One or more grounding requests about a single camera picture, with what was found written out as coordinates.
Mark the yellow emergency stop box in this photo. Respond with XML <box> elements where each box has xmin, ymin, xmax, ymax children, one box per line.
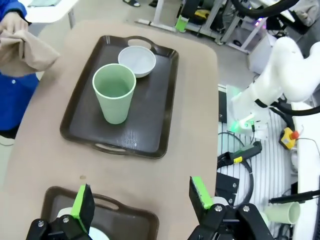
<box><xmin>278</xmin><ymin>126</ymin><xmax>300</xmax><ymax>151</ymax></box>

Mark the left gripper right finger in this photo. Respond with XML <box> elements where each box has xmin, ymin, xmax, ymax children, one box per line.
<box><xmin>188</xmin><ymin>176</ymin><xmax>275</xmax><ymax>240</ymax></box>

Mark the white plastic bowl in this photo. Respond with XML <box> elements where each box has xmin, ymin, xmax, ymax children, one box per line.
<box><xmin>117</xmin><ymin>45</ymin><xmax>157</xmax><ymax>79</ymax></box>

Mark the black corrugated cable hose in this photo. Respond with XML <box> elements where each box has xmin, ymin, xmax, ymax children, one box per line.
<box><xmin>231</xmin><ymin>0</ymin><xmax>301</xmax><ymax>17</ymax></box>
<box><xmin>254</xmin><ymin>98</ymin><xmax>320</xmax><ymax>117</ymax></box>

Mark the white desk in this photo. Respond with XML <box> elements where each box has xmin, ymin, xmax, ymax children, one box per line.
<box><xmin>292</xmin><ymin>102</ymin><xmax>320</xmax><ymax>193</ymax></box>

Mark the beige cloth mat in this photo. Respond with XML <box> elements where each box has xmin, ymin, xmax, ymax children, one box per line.
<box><xmin>0</xmin><ymin>29</ymin><xmax>61</xmax><ymax>76</ymax></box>

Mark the pale green plastic cup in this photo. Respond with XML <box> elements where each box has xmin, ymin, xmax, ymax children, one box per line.
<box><xmin>264</xmin><ymin>201</ymin><xmax>301</xmax><ymax>224</ymax></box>
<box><xmin>91</xmin><ymin>63</ymin><xmax>137</xmax><ymax>125</ymax></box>

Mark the black handle with yellow label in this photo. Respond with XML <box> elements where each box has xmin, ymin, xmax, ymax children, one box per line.
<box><xmin>216</xmin><ymin>141</ymin><xmax>263</xmax><ymax>168</ymax></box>

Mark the white rounded table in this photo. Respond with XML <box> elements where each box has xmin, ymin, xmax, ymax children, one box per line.
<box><xmin>24</xmin><ymin>0</ymin><xmax>80</xmax><ymax>28</ymax></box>

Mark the dark brown handled tray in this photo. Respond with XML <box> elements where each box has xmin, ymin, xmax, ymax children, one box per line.
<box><xmin>59</xmin><ymin>34</ymin><xmax>180</xmax><ymax>160</ymax></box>
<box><xmin>40</xmin><ymin>185</ymin><xmax>160</xmax><ymax>240</ymax></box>

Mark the person's left forearm blue sleeve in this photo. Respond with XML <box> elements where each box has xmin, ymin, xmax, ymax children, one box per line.
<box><xmin>0</xmin><ymin>0</ymin><xmax>33</xmax><ymax>26</ymax></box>

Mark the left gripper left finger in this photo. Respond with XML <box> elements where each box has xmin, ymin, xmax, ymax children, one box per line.
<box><xmin>26</xmin><ymin>183</ymin><xmax>96</xmax><ymax>240</ymax></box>

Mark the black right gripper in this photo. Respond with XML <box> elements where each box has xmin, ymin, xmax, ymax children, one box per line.
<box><xmin>175</xmin><ymin>0</ymin><xmax>210</xmax><ymax>33</ymax></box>

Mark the person in blue shirt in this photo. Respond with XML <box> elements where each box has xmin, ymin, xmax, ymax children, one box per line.
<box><xmin>0</xmin><ymin>69</ymin><xmax>40</xmax><ymax>132</ymax></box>

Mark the person's left hand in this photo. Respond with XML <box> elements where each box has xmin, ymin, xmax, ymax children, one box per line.
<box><xmin>0</xmin><ymin>11</ymin><xmax>30</xmax><ymax>38</ymax></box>

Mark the white ribbed mounting platform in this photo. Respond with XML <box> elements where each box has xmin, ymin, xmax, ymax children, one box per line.
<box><xmin>217</xmin><ymin>83</ymin><xmax>298</xmax><ymax>240</ymax></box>

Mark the white desk frame leg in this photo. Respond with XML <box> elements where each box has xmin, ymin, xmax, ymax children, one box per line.
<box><xmin>149</xmin><ymin>0</ymin><xmax>176</xmax><ymax>32</ymax></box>

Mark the thin black cable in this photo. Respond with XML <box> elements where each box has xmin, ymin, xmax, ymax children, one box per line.
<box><xmin>217</xmin><ymin>131</ymin><xmax>256</xmax><ymax>208</ymax></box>

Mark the black metal bracket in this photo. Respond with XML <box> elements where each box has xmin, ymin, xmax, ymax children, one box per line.
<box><xmin>216</xmin><ymin>172</ymin><xmax>240</xmax><ymax>206</ymax></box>

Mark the light blue plastic bowl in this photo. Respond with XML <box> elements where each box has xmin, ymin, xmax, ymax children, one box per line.
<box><xmin>87</xmin><ymin>224</ymin><xmax>110</xmax><ymax>240</ymax></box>

